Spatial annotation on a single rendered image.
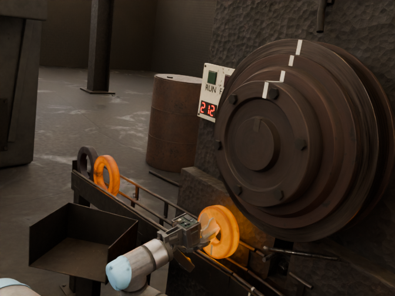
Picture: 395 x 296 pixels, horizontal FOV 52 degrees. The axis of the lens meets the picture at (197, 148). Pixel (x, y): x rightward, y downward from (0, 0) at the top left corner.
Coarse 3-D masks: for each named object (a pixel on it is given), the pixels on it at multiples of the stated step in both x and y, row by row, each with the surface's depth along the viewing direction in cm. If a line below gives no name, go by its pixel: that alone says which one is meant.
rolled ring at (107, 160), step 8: (96, 160) 177; (104, 160) 171; (112, 160) 170; (96, 168) 177; (112, 168) 167; (96, 176) 178; (112, 176) 167; (104, 184) 179; (112, 184) 167; (112, 192) 168
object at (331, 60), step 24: (264, 48) 97; (288, 48) 92; (312, 48) 87; (240, 72) 104; (336, 72) 83; (360, 72) 84; (360, 96) 79; (216, 120) 112; (360, 120) 80; (384, 120) 81; (384, 144) 81; (360, 168) 80; (384, 168) 82; (360, 192) 81; (336, 216) 85; (288, 240) 96; (312, 240) 90
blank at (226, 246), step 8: (208, 208) 123; (216, 208) 120; (224, 208) 120; (208, 216) 123; (216, 216) 120; (224, 216) 117; (232, 216) 118; (224, 224) 118; (232, 224) 117; (224, 232) 118; (232, 232) 116; (216, 240) 124; (224, 240) 118; (232, 240) 116; (208, 248) 123; (216, 248) 121; (224, 248) 118; (232, 248) 117; (216, 256) 121; (224, 256) 118
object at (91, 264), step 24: (48, 216) 129; (72, 216) 140; (96, 216) 137; (120, 216) 135; (48, 240) 132; (72, 240) 141; (96, 240) 140; (120, 240) 122; (48, 264) 125; (72, 264) 126; (96, 264) 127; (96, 288) 132
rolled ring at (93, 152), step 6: (84, 150) 187; (90, 150) 183; (78, 156) 193; (84, 156) 192; (90, 156) 182; (96, 156) 183; (78, 162) 193; (84, 162) 194; (90, 162) 183; (78, 168) 194; (84, 168) 194; (84, 174) 192
